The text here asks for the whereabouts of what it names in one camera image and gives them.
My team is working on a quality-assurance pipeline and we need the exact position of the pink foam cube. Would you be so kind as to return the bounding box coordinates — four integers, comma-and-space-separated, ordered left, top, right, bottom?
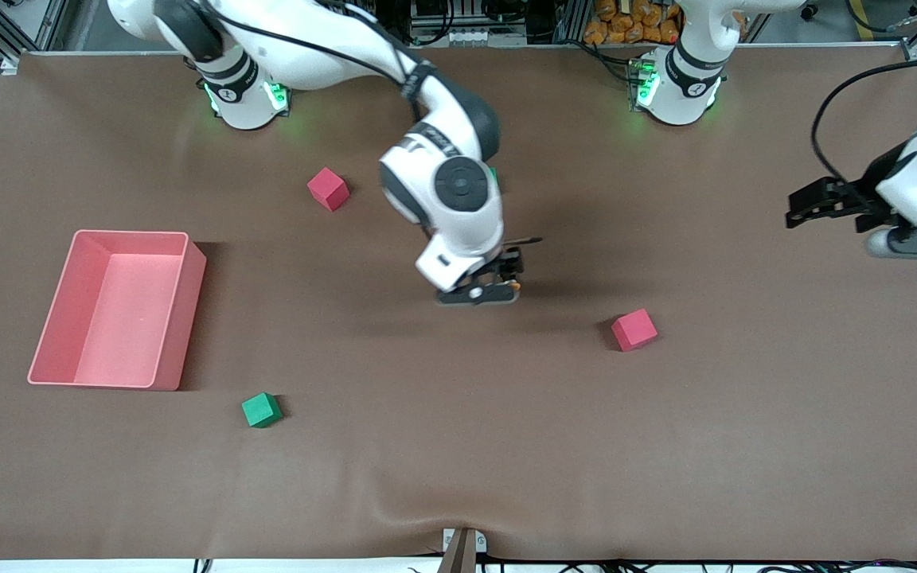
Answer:
306, 167, 350, 212
611, 308, 659, 353

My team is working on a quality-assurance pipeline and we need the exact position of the aluminium frame post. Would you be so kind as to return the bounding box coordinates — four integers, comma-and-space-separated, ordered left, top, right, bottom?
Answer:
558, 0, 587, 45

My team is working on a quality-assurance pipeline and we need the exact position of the orange packets pile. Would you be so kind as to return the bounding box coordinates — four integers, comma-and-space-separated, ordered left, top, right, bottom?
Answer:
583, 0, 682, 46

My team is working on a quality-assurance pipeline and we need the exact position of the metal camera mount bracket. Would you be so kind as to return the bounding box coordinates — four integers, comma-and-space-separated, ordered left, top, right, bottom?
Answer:
436, 527, 489, 573

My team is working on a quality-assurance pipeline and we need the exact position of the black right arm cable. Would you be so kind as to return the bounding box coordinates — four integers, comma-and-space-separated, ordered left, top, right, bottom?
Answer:
204, 0, 543, 244

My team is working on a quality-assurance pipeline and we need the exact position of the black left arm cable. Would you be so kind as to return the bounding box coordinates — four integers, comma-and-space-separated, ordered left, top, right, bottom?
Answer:
811, 56, 917, 188

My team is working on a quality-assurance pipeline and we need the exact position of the pink plastic bin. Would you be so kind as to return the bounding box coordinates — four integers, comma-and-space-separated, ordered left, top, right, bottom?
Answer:
27, 230, 208, 392

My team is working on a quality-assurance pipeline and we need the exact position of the brown table cover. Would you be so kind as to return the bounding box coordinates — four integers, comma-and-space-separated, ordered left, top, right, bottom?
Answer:
0, 44, 917, 562

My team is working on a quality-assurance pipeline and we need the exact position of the white terminal strip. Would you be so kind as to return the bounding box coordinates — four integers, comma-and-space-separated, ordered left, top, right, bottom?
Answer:
444, 29, 527, 47

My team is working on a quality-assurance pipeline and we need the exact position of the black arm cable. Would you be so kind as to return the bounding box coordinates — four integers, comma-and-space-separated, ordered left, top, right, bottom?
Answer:
204, 0, 543, 244
811, 56, 917, 188

